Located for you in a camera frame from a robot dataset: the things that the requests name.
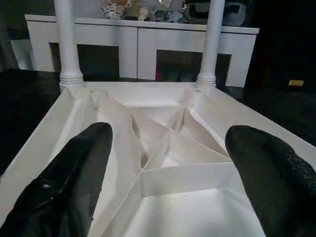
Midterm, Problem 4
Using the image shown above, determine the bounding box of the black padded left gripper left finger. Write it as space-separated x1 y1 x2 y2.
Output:
0 122 114 237

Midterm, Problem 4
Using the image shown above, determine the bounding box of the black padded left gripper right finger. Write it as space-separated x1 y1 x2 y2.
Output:
225 125 316 237

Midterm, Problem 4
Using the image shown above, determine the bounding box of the white plastic table top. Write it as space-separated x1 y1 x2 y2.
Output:
0 81 316 237

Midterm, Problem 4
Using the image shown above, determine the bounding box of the white plastic table leg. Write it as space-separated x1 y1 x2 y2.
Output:
53 0 86 92
196 0 226 90

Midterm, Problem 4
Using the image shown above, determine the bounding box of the black work mat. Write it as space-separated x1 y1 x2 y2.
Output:
0 68 316 173

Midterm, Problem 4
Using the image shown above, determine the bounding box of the white cabinet with glass doors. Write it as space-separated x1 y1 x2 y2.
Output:
25 14 260 88

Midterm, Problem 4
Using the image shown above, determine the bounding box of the dark tangled clutter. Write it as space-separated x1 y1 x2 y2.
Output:
101 0 187 23

